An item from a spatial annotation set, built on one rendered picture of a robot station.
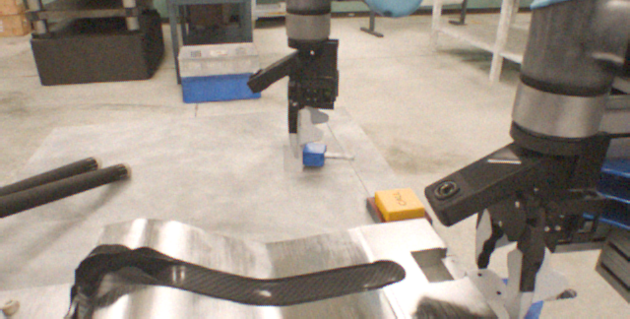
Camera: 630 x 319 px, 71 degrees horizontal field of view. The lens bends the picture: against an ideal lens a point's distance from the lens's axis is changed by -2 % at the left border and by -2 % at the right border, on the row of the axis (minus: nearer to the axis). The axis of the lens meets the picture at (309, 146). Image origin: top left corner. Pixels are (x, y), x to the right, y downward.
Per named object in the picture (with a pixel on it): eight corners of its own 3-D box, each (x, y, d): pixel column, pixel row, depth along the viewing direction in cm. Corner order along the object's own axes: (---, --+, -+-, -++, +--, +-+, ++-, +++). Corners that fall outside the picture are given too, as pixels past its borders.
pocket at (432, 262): (442, 271, 52) (446, 245, 51) (464, 304, 48) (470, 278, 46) (406, 277, 52) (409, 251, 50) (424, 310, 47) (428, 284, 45)
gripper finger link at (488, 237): (518, 270, 55) (547, 224, 49) (472, 273, 55) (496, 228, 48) (508, 248, 57) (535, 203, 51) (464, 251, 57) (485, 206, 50)
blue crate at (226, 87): (257, 83, 389) (256, 58, 380) (261, 99, 353) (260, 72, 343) (185, 88, 379) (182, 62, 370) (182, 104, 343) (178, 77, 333)
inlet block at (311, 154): (354, 163, 88) (355, 138, 85) (352, 176, 83) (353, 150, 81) (288, 159, 90) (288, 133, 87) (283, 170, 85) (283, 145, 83)
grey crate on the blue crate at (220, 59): (256, 60, 380) (255, 42, 373) (260, 74, 344) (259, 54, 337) (182, 63, 370) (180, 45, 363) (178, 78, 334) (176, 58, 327)
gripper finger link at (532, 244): (543, 298, 43) (547, 210, 42) (529, 299, 43) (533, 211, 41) (517, 277, 47) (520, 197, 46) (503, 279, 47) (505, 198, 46)
